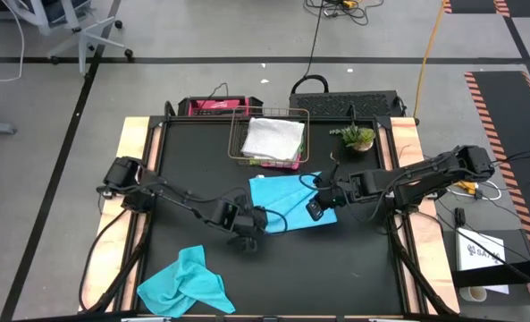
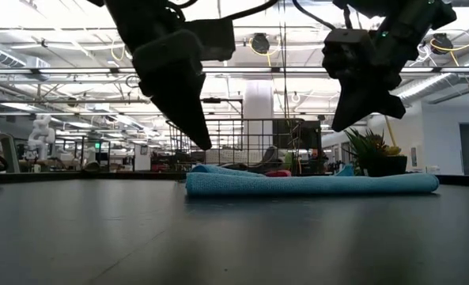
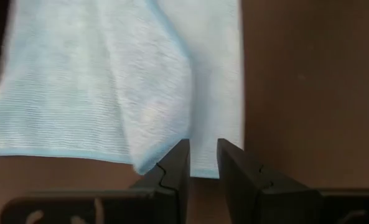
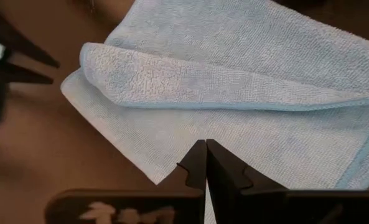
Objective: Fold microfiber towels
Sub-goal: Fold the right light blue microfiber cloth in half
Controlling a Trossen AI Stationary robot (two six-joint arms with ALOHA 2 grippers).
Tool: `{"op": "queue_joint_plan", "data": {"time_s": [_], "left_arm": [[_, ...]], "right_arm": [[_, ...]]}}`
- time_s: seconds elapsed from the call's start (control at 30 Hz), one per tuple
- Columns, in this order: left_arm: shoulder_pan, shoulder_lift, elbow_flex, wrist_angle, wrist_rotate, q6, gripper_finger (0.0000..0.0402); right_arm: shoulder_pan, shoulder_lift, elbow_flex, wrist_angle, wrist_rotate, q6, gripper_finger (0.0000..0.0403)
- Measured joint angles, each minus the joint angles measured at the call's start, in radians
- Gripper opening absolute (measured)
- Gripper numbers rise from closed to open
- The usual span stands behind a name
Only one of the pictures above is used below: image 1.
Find white office chair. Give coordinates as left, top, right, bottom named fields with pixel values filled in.
left=0, top=0, right=135, bottom=76

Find copper wire basket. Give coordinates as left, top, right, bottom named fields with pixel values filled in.
left=227, top=106, right=311, bottom=167

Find white cable coil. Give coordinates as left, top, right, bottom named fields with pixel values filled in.
left=451, top=179, right=503, bottom=201

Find black table frame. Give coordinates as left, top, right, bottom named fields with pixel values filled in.
left=121, top=114, right=420, bottom=322

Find potted succulent plant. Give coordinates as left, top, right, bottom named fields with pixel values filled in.
left=329, top=123, right=377, bottom=153

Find yellow connector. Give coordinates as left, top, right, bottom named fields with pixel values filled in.
left=456, top=181, right=480, bottom=196

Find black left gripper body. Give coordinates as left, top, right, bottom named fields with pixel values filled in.
left=235, top=202, right=270, bottom=238

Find red and black toolbox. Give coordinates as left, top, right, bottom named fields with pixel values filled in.
left=177, top=96, right=264, bottom=118

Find black perforated computer case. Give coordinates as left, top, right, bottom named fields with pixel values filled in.
left=289, top=74, right=407, bottom=119

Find white box on floor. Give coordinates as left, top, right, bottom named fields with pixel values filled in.
left=455, top=226, right=510, bottom=295

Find thin black floor cable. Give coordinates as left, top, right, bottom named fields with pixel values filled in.
left=303, top=0, right=326, bottom=80

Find grey microfiber towel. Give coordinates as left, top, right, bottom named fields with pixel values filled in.
left=240, top=117, right=306, bottom=162

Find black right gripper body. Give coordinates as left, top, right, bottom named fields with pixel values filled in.
left=311, top=173, right=352, bottom=210

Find tangled black cables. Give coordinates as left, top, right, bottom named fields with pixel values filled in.
left=304, top=0, right=385, bottom=27

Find blue microfiber towel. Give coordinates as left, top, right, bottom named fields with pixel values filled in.
left=248, top=172, right=339, bottom=234
left=136, top=244, right=238, bottom=319

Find hazard-striped black floor mat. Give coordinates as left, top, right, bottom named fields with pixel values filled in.
left=442, top=0, right=530, bottom=19
left=464, top=70, right=530, bottom=260

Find thick black cable bundle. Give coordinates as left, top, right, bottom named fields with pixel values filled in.
left=79, top=209, right=152, bottom=314
left=387, top=214, right=447, bottom=317

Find white floor cable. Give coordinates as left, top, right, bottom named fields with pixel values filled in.
left=0, top=0, right=26, bottom=83

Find yellow cable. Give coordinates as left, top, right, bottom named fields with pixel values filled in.
left=413, top=0, right=447, bottom=120

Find wooden table side board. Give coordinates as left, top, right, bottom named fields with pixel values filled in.
left=378, top=116, right=461, bottom=315
left=79, top=116, right=164, bottom=313

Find pink microfiber towel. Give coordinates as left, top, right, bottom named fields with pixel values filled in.
left=259, top=154, right=302, bottom=172

